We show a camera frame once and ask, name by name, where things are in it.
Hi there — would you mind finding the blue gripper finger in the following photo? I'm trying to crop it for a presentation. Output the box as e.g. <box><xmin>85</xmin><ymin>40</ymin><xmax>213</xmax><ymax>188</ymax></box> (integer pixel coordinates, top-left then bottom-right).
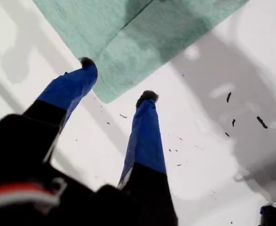
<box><xmin>116</xmin><ymin>90</ymin><xmax>179</xmax><ymax>226</ymax></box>
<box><xmin>22</xmin><ymin>56</ymin><xmax>98</xmax><ymax>136</ymax></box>

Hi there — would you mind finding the pale green T-shirt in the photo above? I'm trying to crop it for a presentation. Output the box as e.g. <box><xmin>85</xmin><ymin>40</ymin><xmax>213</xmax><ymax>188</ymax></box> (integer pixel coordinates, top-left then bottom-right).
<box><xmin>32</xmin><ymin>0</ymin><xmax>251</xmax><ymax>104</ymax></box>

